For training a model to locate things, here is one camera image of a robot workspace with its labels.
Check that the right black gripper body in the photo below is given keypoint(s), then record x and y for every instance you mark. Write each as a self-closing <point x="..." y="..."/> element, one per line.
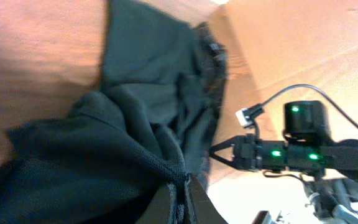
<point x="250" y="153"/>

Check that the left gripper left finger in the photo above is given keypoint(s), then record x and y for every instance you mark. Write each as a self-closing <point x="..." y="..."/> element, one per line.
<point x="162" y="207"/>

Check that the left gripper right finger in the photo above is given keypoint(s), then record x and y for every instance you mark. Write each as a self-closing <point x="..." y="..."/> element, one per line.
<point x="198" y="207"/>

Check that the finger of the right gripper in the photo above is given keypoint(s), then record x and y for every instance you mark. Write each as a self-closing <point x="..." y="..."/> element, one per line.
<point x="223" y="145"/>
<point x="224" y="157"/>

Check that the black t-shirt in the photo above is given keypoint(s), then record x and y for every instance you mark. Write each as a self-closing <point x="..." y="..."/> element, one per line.
<point x="149" y="121"/>

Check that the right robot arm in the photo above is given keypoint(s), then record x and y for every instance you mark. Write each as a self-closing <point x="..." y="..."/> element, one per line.
<point x="328" y="170"/>

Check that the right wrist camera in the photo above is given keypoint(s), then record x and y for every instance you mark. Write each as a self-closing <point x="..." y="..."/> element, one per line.
<point x="243" y="117"/>

